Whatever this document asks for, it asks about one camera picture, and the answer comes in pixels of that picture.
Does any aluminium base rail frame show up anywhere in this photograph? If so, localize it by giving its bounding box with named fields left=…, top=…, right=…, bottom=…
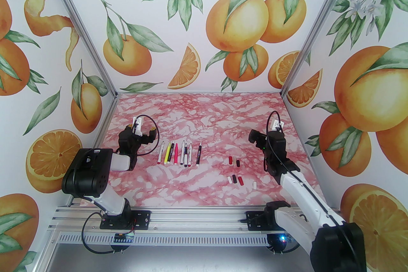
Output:
left=48, top=188, right=349, bottom=247

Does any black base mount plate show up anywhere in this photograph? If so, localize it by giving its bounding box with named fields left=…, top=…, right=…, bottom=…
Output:
left=100, top=210, right=151, bottom=230
left=246, top=211, right=289, bottom=231

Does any aluminium frame post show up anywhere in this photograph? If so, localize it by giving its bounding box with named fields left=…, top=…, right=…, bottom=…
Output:
left=280, top=0, right=373, bottom=98
left=33, top=0, right=118, bottom=99

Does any slotted grey cable duct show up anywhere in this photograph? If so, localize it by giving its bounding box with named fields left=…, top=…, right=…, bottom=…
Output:
left=59, top=233, right=271, bottom=245

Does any base black cable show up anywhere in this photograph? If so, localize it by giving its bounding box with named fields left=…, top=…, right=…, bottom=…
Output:
left=267, top=231, right=302, bottom=254
left=81, top=212, right=134, bottom=255

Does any left base black cable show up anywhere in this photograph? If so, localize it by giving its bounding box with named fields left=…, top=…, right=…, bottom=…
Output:
left=81, top=212, right=134, bottom=255

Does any right base black cable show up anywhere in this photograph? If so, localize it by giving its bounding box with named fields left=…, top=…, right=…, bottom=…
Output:
left=267, top=231, right=302, bottom=254

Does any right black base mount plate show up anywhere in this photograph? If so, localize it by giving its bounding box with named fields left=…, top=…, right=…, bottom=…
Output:
left=246, top=211, right=289, bottom=231

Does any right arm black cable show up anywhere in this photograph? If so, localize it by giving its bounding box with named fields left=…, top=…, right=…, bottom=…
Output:
left=263, top=111, right=351, bottom=272

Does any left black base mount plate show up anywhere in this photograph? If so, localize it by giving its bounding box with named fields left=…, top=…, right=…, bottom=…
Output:
left=100, top=210, right=151, bottom=230

